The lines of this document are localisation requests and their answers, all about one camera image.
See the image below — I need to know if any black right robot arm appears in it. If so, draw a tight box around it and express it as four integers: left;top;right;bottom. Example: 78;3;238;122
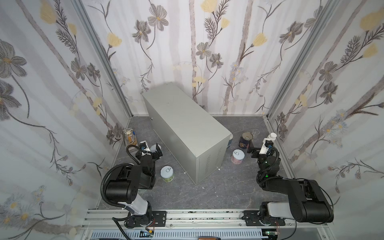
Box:
242;146;334;226

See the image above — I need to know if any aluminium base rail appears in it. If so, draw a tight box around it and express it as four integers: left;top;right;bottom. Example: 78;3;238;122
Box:
81;209;335;240

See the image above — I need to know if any blue label tall can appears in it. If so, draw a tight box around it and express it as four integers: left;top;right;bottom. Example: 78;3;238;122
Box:
227;134;233;148

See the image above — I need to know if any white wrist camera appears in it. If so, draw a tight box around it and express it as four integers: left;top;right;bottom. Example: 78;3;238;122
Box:
260;133;277;155
139;141;162;153

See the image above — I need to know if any dark navy tall can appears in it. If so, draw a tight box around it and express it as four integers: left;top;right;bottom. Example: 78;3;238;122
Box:
239;132;253;149

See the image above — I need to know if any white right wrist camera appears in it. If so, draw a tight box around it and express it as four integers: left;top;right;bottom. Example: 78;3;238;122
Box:
260;133;277;155

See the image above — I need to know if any grey metal cabinet counter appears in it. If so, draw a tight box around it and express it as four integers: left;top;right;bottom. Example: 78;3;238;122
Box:
142;83;231;185

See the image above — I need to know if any pink label can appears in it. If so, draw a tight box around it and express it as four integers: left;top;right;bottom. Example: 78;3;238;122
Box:
231;149;245;165

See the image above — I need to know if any green label flat can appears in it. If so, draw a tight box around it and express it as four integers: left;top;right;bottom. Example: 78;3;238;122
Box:
161;166;174;183

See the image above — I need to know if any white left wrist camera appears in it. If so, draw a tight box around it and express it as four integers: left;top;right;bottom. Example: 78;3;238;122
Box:
139;141;162;153

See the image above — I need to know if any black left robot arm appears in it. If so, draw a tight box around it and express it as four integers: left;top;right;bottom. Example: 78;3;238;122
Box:
100;142;167;233

